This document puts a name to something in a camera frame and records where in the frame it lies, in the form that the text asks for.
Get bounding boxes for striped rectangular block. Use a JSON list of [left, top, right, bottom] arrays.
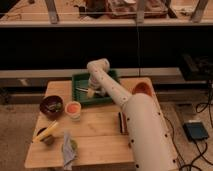
[[118, 112, 128, 135]]

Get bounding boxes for green plastic tray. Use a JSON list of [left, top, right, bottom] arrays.
[[72, 73, 113, 106]]

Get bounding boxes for grey crumpled cloth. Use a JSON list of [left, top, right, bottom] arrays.
[[62, 132, 78, 171]]

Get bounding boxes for orange plastic cup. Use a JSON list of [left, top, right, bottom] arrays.
[[65, 101, 81, 121]]

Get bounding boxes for orange bowl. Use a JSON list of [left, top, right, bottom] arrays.
[[132, 82, 152, 96]]

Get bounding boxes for wooden table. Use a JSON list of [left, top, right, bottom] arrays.
[[24, 77, 178, 169]]

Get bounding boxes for yellow banana toy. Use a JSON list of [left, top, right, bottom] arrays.
[[32, 121, 58, 143]]

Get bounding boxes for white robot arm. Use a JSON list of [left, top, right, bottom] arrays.
[[87, 59, 178, 171]]

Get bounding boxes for black foot pedal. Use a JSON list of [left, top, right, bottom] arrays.
[[183, 122, 209, 141]]

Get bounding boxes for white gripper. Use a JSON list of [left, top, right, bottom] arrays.
[[87, 76, 106, 98]]

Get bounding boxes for dark brown bowl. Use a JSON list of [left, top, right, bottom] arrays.
[[39, 95, 64, 120]]

